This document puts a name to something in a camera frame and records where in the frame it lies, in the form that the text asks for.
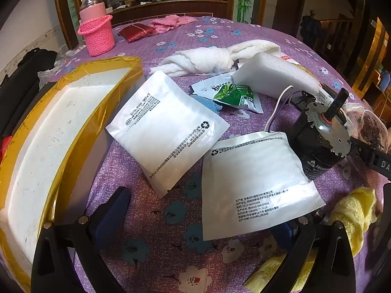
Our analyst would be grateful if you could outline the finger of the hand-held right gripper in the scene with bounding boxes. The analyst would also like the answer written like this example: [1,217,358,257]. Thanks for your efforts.
[350,137,391,181]

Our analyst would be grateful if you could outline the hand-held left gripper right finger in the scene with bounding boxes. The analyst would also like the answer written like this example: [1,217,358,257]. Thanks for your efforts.
[272,215,356,293]

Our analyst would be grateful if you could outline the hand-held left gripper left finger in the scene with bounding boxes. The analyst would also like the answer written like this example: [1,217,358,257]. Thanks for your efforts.
[31,186,138,293]

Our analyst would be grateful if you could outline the white padded mailer bag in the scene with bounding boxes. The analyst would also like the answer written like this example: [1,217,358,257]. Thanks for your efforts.
[105,70,230,198]
[202,131,327,241]

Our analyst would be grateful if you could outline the yellow towel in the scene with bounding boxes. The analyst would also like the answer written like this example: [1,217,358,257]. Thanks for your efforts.
[244,187,378,293]

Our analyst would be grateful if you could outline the white foam box yellow tape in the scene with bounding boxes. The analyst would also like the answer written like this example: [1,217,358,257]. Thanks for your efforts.
[0,56,144,293]

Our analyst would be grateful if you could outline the blue cloth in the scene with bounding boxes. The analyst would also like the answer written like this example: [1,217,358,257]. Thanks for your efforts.
[192,94,225,113]

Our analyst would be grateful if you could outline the white knotted towel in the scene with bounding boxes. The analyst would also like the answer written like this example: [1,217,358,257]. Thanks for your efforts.
[150,40,282,77]

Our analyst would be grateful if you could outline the clear bag with dark contents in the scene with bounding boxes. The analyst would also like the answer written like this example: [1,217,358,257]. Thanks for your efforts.
[345,102,388,153]

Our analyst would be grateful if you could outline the purple floral tablecloth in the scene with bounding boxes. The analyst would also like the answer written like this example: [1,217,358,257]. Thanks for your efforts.
[55,15,391,293]

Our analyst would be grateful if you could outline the gold framed cabinet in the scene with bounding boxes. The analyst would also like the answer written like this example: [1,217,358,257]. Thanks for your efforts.
[351,15,391,107]

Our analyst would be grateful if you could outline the wooden stair railing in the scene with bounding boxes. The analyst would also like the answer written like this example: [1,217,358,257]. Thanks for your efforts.
[318,14,364,64]

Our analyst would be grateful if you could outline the white foam block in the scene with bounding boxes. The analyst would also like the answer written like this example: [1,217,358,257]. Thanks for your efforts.
[235,52,346,107]

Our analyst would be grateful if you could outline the white card with red print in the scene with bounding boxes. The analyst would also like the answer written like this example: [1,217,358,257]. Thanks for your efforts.
[279,54,301,66]

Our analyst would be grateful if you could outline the dark hanging jacket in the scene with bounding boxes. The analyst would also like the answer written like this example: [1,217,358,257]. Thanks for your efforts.
[299,10,324,42]

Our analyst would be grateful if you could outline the green sachet packet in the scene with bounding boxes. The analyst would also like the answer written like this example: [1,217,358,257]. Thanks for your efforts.
[213,83,255,109]

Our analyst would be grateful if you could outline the clear plastic bag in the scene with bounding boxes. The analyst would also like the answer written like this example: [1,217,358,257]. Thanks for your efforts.
[38,44,86,89]

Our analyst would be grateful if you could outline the black sofa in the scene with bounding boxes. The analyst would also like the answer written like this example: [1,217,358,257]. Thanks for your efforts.
[0,47,58,138]

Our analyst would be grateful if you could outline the green white snack packet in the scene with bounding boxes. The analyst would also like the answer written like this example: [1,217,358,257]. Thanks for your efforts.
[191,73,263,114]

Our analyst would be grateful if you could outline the brown wooden door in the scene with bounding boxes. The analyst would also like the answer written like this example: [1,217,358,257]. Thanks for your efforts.
[272,0,306,37]

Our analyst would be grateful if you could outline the pink bottle in knit cover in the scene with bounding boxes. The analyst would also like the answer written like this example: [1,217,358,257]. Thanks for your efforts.
[77,0,116,57]

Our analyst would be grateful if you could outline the red pouch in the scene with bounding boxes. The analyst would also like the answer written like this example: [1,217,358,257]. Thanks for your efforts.
[118,23,157,42]

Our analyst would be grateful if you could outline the pink cloth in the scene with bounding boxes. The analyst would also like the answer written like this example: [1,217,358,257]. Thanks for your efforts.
[149,14,197,34]

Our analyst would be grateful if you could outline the wooden partition counter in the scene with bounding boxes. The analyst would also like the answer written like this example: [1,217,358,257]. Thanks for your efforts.
[52,0,269,49]

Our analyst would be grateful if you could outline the black electric motor with wires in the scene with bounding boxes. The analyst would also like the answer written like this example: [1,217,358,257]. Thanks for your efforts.
[267,85,356,180]

